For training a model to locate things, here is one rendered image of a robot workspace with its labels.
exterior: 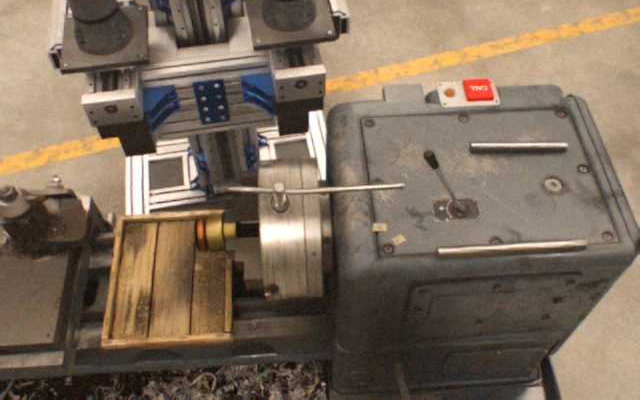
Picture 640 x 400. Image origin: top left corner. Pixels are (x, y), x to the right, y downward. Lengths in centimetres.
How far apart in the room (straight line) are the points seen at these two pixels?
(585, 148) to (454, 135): 28
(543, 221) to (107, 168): 218
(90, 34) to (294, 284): 84
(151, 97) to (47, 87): 173
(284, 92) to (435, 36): 194
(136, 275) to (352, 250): 64
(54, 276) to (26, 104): 194
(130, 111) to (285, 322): 68
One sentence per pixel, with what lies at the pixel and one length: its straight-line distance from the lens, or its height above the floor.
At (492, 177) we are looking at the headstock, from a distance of 133.
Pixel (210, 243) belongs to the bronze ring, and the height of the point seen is 110.
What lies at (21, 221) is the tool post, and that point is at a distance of 156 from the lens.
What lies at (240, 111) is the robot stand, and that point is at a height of 88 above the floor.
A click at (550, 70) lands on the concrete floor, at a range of 351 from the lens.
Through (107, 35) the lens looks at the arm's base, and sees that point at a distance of 173.
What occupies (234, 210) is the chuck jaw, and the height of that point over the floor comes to 114.
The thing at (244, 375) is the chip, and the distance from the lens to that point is 183.
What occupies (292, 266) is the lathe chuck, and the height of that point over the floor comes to 115.
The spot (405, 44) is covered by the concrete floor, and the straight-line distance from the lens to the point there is 348.
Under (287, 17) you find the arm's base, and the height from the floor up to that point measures 121.
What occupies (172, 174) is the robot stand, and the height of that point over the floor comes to 21.
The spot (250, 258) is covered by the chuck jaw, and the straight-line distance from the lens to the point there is 137.
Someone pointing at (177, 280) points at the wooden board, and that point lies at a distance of 162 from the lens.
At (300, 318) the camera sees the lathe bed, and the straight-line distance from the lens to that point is 156.
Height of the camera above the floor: 229
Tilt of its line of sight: 55 degrees down
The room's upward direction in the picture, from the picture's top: straight up
